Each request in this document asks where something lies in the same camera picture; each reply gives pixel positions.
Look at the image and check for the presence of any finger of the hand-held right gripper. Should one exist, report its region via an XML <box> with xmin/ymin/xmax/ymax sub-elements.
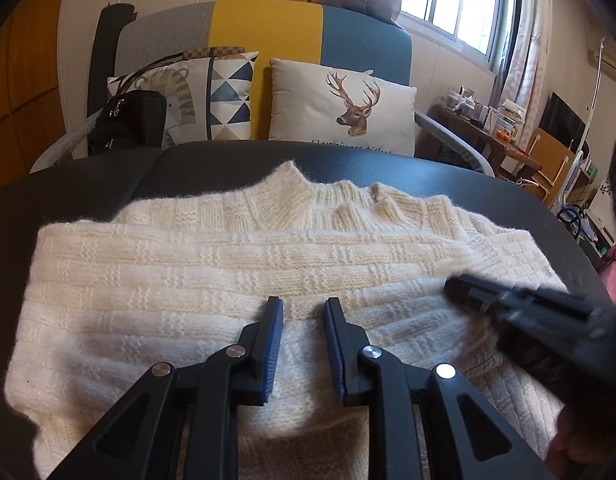
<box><xmin>444</xmin><ymin>275</ymin><xmax>519</xmax><ymax>318</ymax></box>

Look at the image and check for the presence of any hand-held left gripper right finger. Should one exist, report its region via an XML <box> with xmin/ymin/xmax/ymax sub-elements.
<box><xmin>324</xmin><ymin>298</ymin><xmax>554</xmax><ymax>480</ymax></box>

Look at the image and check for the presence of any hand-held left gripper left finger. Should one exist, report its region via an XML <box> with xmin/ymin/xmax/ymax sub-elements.
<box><xmin>48</xmin><ymin>297</ymin><xmax>284</xmax><ymax>480</ymax></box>

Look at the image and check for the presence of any cream knit sweater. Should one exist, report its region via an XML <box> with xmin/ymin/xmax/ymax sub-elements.
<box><xmin>3</xmin><ymin>160</ymin><xmax>571</xmax><ymax>480</ymax></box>

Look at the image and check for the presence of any wooden side table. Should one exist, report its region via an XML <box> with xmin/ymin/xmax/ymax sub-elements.
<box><xmin>430</xmin><ymin>105</ymin><xmax>544</xmax><ymax>181</ymax></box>

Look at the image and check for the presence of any wooden chair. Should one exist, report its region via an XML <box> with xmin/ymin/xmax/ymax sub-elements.
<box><xmin>525</xmin><ymin>127</ymin><xmax>576</xmax><ymax>206</ymax></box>

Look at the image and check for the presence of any clutter of small containers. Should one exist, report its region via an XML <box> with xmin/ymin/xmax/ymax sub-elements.
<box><xmin>445</xmin><ymin>87</ymin><xmax>526</xmax><ymax>136</ymax></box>

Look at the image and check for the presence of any black television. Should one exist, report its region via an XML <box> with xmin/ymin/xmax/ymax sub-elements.
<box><xmin>540</xmin><ymin>92</ymin><xmax>586</xmax><ymax>153</ymax></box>

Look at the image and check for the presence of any white pole stand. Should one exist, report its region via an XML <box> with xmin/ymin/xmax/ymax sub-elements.
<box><xmin>578</xmin><ymin>35</ymin><xmax>609</xmax><ymax>171</ymax></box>

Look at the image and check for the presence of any deer print pillow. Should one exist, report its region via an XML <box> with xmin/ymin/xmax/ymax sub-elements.
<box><xmin>268</xmin><ymin>57</ymin><xmax>418</xmax><ymax>157</ymax></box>

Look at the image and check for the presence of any triangle pattern pillow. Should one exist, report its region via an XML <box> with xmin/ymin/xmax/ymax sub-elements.
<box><xmin>107</xmin><ymin>51</ymin><xmax>260</xmax><ymax>148</ymax></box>

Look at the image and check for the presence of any sheer patterned curtain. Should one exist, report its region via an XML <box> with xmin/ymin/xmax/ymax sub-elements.
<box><xmin>495</xmin><ymin>0</ymin><xmax>554</xmax><ymax>126</ymax></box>

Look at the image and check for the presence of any black handbag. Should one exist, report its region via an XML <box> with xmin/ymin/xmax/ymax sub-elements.
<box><xmin>88</xmin><ymin>52</ymin><xmax>214</xmax><ymax>157</ymax></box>

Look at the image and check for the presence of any white air conditioner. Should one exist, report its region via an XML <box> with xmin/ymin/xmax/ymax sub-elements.
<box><xmin>588</xmin><ymin>47</ymin><xmax>616</xmax><ymax>86</ymax></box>

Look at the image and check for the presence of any grey yellow blue sofa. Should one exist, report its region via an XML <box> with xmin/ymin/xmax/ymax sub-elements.
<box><xmin>30</xmin><ymin>0</ymin><xmax>494</xmax><ymax>176</ymax></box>

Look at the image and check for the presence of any black rolled mat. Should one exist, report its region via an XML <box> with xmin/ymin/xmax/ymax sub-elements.
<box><xmin>87</xmin><ymin>2</ymin><xmax>138</xmax><ymax>126</ymax></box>

